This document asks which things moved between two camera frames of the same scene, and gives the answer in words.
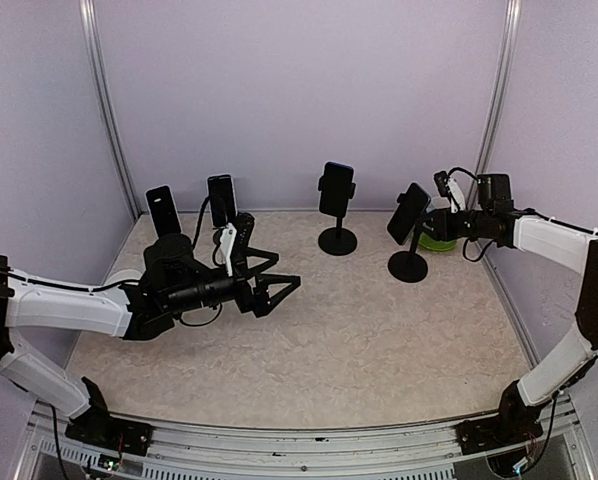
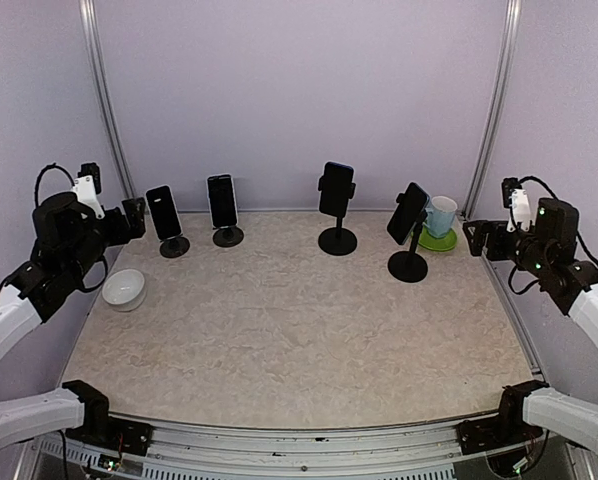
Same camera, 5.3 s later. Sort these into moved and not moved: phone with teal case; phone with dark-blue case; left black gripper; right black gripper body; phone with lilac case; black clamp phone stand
Moved: right black gripper body; left black gripper
Not moved: phone with teal case; phone with dark-blue case; phone with lilac case; black clamp phone stand
